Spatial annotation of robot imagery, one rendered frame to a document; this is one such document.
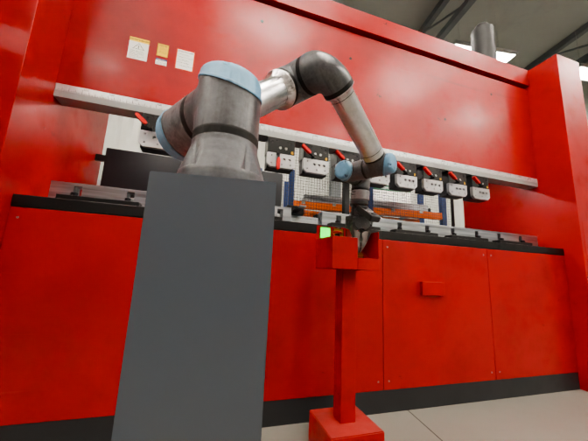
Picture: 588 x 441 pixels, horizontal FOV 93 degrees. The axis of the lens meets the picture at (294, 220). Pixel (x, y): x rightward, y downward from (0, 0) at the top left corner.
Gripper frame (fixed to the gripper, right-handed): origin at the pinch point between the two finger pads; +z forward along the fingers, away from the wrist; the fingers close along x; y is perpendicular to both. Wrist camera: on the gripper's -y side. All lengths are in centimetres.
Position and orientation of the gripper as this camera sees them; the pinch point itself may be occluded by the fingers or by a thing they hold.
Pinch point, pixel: (360, 249)
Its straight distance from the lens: 116.9
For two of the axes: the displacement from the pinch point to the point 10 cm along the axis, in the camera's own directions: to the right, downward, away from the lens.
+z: -0.7, 9.9, -0.9
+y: -3.0, 0.7, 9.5
